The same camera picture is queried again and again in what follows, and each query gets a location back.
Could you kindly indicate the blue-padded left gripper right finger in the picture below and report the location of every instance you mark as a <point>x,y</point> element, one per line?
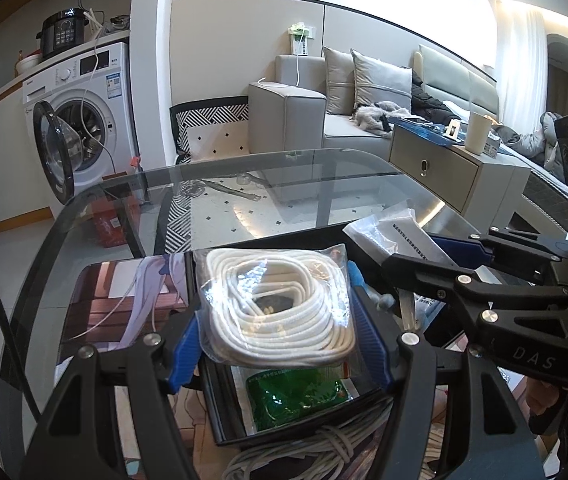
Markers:
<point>485,434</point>

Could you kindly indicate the white printed packet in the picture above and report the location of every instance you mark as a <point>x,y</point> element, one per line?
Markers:
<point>395,232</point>

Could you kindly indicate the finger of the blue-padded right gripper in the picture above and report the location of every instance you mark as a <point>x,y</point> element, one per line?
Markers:
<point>458,247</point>
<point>465,293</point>

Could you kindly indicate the black cardboard box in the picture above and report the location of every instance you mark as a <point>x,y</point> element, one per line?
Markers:
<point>279,302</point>

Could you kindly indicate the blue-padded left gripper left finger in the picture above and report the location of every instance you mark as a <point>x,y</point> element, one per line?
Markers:
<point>77,436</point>

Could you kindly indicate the green printed plastic packet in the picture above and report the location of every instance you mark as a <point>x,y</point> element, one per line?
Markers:
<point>282,397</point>

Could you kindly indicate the person's right hand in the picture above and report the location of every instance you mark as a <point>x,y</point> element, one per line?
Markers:
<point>547,406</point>

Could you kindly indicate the cream paper cup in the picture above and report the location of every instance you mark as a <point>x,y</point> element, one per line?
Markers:
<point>477,132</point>

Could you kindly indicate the beige drawer cabinet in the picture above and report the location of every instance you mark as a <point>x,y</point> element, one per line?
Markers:
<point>484,190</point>

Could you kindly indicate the grey cushion right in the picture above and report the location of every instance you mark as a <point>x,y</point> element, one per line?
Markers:
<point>378,81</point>

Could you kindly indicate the grey cushion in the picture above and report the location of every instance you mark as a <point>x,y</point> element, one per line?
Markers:
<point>378,81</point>
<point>339,81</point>

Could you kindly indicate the patterned black white chair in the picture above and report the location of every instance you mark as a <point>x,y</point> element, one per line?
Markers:
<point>210,129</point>

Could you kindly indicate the black pressure cooker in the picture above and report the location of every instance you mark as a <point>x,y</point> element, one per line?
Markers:
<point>62,31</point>

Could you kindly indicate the grey jacket on bed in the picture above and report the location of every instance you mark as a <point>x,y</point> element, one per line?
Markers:
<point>541,146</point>

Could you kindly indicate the white washing machine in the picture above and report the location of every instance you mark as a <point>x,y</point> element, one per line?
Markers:
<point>79,115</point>

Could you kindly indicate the grey cushion left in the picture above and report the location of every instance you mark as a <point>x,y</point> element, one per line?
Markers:
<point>339,81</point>

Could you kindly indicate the beige sofa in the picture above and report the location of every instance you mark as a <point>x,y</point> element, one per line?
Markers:
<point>291,112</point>

